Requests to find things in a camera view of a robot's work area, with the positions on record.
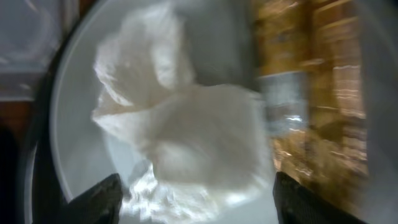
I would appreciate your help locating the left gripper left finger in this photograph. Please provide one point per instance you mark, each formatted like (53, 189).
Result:
(99, 204)

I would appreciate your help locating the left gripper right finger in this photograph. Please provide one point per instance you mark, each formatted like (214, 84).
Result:
(295, 204)

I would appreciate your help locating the white napkin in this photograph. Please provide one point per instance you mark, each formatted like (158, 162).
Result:
(200, 153)

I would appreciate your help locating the gold snack wrapper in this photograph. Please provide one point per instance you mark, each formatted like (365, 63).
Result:
(310, 77)

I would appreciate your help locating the grey plate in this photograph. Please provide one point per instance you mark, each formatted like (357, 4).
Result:
(222, 47)

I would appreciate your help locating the round black tray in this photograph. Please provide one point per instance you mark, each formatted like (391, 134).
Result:
(38, 190)

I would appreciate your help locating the clear plastic bin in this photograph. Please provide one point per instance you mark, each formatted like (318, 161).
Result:
(31, 33)

